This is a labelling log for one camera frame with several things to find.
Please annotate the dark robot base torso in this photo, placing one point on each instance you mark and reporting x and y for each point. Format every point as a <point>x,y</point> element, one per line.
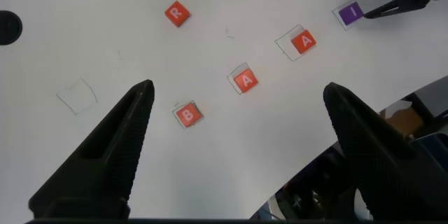
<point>311,189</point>

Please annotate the black table grommet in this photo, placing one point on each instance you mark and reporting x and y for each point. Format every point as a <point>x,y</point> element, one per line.
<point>8,27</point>

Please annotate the orange R letter block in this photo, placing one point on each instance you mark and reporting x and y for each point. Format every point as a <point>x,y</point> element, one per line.
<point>177,13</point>

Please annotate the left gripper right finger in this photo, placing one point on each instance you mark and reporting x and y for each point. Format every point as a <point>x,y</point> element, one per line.
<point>385,161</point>

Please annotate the purple I letter block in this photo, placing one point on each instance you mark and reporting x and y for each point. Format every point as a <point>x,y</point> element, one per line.
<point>351,13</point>

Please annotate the orange B letter block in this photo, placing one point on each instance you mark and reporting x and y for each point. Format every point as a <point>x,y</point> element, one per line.
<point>189,115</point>

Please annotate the orange A letter block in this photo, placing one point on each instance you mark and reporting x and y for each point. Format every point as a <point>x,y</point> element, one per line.
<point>304,41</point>
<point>246,80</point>

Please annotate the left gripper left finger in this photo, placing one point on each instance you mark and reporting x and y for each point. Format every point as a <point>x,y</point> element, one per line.
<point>101,168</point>

